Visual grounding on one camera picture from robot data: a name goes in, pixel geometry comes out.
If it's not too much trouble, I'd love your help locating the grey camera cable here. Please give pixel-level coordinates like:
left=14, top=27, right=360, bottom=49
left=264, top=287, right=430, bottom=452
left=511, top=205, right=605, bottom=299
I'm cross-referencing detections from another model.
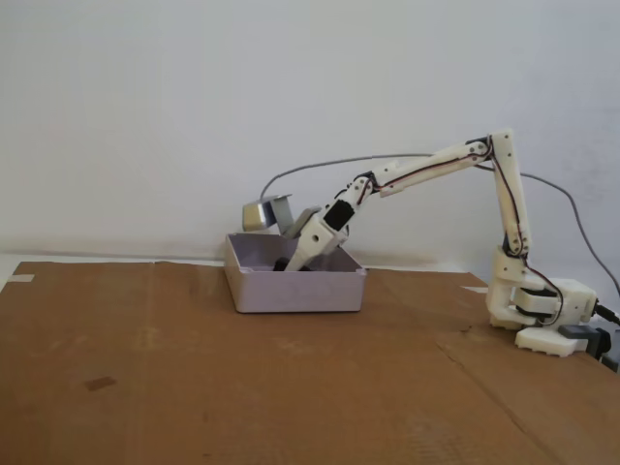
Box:
left=259, top=152, right=620, bottom=295

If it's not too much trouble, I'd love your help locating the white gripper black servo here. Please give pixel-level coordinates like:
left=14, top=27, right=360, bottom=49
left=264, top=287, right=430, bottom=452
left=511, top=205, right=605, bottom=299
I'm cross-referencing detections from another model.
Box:
left=285, top=200, right=356, bottom=273

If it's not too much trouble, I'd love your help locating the black power cable plug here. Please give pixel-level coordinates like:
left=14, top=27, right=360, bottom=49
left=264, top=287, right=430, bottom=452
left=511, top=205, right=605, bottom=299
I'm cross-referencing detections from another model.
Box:
left=593, top=302, right=620, bottom=326

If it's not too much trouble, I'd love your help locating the grey table clamp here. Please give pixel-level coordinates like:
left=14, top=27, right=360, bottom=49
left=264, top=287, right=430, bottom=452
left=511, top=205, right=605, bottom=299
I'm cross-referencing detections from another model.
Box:
left=557, top=323, right=620, bottom=374

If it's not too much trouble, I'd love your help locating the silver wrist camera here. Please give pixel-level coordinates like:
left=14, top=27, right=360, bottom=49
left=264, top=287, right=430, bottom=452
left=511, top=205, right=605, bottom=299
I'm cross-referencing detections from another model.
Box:
left=241, top=197, right=280, bottom=233

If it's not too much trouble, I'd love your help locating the brown cardboard sheet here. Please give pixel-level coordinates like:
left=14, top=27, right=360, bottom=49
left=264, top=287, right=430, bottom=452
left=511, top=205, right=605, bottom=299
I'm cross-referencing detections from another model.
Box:
left=0, top=260, right=620, bottom=465

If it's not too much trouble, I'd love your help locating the black rectangular block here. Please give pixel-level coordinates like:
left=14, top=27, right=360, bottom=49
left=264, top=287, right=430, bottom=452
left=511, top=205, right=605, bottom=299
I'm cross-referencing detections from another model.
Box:
left=273, top=258, right=330, bottom=272

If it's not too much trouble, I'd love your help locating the pale grey plastic box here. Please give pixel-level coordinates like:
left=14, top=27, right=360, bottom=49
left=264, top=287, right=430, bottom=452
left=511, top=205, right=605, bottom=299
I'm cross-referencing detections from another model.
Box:
left=225, top=232, right=367, bottom=315

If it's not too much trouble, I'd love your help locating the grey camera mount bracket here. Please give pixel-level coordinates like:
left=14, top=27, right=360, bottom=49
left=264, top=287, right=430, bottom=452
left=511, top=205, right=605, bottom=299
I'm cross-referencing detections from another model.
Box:
left=261, top=193, right=321, bottom=241

